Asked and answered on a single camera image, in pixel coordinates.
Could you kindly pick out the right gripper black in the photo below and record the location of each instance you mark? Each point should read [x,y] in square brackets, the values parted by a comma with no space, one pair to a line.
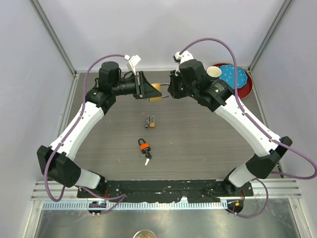
[171,88]

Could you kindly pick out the small padlock key bunch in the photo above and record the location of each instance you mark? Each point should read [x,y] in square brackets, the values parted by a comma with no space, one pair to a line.
[147,121]

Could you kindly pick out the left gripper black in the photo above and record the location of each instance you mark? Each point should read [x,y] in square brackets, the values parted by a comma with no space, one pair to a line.
[144,89]

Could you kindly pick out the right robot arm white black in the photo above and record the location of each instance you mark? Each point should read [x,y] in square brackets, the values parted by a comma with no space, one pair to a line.
[219,97]

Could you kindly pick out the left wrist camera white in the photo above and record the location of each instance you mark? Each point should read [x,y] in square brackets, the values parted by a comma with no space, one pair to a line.
[132,62]

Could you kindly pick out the large brass padlock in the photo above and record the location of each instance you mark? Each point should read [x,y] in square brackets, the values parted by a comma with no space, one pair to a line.
[158,87]

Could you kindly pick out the dark green cup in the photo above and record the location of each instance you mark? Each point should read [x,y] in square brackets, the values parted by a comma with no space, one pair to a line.
[214,72]

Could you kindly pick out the white slotted cable duct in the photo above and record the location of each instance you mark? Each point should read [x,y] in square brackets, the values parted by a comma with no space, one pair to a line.
[182,205]

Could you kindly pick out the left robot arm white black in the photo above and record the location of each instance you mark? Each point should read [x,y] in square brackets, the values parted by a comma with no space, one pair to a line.
[57,160]

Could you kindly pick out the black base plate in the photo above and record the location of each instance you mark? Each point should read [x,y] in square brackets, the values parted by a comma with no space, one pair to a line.
[168,191]

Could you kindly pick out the orange black padlock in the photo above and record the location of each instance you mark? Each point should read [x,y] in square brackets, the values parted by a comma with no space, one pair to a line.
[144,146]

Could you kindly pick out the red round tray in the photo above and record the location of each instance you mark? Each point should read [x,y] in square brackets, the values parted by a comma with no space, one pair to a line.
[244,81]

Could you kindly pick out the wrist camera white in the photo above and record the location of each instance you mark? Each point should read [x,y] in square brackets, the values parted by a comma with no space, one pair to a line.
[132,62]
[180,58]

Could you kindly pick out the small brass padlock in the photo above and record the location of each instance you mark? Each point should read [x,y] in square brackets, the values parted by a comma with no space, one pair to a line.
[151,122]

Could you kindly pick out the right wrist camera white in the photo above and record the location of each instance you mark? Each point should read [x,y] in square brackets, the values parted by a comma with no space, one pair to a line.
[180,58]

